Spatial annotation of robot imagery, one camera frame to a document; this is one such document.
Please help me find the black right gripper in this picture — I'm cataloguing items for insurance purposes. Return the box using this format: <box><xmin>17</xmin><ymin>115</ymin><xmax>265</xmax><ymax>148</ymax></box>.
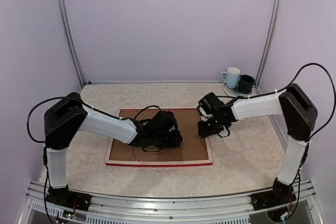
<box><xmin>197</xmin><ymin>116</ymin><xmax>226</xmax><ymax>139</ymax></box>

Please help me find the brown frame backing board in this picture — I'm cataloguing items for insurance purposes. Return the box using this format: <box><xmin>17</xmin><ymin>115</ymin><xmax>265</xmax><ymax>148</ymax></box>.
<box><xmin>109</xmin><ymin>109</ymin><xmax>209</xmax><ymax>161</ymax></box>

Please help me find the red wooden picture frame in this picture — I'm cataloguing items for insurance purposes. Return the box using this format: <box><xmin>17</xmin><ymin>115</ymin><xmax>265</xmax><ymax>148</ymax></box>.
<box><xmin>104</xmin><ymin>107</ymin><xmax>213</xmax><ymax>167</ymax></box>

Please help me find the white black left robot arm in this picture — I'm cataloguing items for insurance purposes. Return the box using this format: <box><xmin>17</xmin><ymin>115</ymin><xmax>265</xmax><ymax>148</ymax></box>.
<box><xmin>44</xmin><ymin>92</ymin><xmax>183</xmax><ymax>206</ymax></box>

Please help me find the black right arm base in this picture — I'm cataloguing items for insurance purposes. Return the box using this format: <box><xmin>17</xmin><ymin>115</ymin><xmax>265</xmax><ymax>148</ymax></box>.
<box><xmin>251</xmin><ymin>178</ymin><xmax>297</xmax><ymax>210</ymax></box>

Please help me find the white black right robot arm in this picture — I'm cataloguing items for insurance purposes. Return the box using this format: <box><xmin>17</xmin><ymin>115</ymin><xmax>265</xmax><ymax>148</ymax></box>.
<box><xmin>197</xmin><ymin>83</ymin><xmax>318</xmax><ymax>205</ymax></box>

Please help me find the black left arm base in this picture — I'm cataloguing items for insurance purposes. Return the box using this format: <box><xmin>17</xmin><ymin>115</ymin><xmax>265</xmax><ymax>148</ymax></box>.
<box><xmin>46</xmin><ymin>186</ymin><xmax>92</xmax><ymax>211</ymax></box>

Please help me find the white plate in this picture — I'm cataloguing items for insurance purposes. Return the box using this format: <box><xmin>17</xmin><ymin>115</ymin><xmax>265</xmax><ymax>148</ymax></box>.
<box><xmin>223</xmin><ymin>83</ymin><xmax>253</xmax><ymax>97</ymax></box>

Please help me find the light blue mug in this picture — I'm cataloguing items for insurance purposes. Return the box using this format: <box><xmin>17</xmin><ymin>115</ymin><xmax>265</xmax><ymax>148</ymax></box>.
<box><xmin>220</xmin><ymin>67</ymin><xmax>241</xmax><ymax>89</ymax></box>

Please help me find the dark green mug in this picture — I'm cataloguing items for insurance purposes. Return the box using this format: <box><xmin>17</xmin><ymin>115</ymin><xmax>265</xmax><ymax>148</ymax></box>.
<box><xmin>238</xmin><ymin>74</ymin><xmax>255</xmax><ymax>94</ymax></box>

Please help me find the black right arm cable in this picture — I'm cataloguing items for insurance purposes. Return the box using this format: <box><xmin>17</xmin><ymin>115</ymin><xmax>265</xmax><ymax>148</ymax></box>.
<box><xmin>217</xmin><ymin>62</ymin><xmax>336</xmax><ymax>141</ymax></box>

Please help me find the aluminium front rail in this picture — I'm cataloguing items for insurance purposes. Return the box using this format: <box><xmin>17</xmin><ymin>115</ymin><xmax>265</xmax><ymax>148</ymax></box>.
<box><xmin>17</xmin><ymin>180</ymin><xmax>325</xmax><ymax>223</ymax></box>

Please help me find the right aluminium corner post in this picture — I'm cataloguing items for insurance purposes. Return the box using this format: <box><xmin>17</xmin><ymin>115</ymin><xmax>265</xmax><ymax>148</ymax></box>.
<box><xmin>255</xmin><ymin>0</ymin><xmax>281</xmax><ymax>88</ymax></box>

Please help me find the aluminium corner post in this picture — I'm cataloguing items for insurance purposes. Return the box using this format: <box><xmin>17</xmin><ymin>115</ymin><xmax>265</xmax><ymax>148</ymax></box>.
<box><xmin>255</xmin><ymin>0</ymin><xmax>281</xmax><ymax>88</ymax></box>
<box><xmin>57</xmin><ymin>0</ymin><xmax>86</xmax><ymax>88</ymax></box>

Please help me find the left aluminium corner post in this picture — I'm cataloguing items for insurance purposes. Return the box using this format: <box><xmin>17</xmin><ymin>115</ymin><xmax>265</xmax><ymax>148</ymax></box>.
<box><xmin>57</xmin><ymin>0</ymin><xmax>86</xmax><ymax>88</ymax></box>

